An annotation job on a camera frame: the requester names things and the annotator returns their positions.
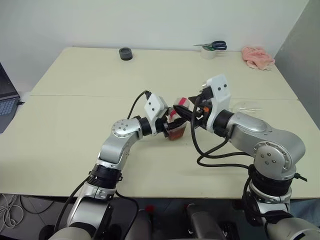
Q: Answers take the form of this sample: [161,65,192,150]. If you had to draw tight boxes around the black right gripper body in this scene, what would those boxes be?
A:
[195,88,215,131]

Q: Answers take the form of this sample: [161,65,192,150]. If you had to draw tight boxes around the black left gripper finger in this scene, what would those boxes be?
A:
[167,118,188,130]

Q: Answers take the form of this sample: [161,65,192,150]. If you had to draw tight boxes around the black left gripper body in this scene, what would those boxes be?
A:
[154,115,173,138]

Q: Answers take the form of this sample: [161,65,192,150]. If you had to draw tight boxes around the clear cup with red contents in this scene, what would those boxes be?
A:
[164,96,195,142]

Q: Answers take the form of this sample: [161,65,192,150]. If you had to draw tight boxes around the clear plastic lid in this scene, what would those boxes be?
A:
[229,99,264,114]

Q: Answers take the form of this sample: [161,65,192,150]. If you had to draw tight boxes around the white tape roll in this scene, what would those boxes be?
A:
[200,45,216,60]

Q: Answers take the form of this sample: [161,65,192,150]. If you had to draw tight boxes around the pink cloth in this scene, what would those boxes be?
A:
[241,45,276,71]

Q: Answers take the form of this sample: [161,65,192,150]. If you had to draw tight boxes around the black round tape roll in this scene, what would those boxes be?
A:
[118,47,134,62]

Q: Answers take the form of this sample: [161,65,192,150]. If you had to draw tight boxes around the dark rounded shape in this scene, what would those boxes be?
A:
[184,203,219,240]

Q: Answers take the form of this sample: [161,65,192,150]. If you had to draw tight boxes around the blue fabric under table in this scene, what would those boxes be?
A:
[291,198,320,222]

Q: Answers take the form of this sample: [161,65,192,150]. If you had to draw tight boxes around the grey laptop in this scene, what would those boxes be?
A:
[0,61,21,135]

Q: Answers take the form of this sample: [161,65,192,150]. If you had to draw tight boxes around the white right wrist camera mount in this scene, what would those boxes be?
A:
[200,73,231,134]

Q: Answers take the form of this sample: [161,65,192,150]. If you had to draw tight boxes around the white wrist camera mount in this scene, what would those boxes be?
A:
[143,92,169,123]
[200,73,231,134]

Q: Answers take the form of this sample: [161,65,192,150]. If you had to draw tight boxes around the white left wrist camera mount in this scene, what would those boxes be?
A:
[143,92,169,123]

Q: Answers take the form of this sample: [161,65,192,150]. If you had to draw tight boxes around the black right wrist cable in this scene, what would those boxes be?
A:
[190,96,254,169]

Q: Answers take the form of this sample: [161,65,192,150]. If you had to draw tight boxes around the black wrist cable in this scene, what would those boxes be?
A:
[126,90,152,120]
[190,96,254,169]

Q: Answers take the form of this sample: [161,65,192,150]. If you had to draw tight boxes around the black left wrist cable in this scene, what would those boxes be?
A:
[126,90,152,120]

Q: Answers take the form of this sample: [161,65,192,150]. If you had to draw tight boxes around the blue-handled scissors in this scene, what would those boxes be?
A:
[192,40,228,51]

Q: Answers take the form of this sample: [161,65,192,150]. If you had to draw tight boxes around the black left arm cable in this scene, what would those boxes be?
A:
[114,190,140,240]

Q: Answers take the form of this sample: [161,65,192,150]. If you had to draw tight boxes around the white cable bundle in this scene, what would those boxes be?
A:
[0,194,25,228]

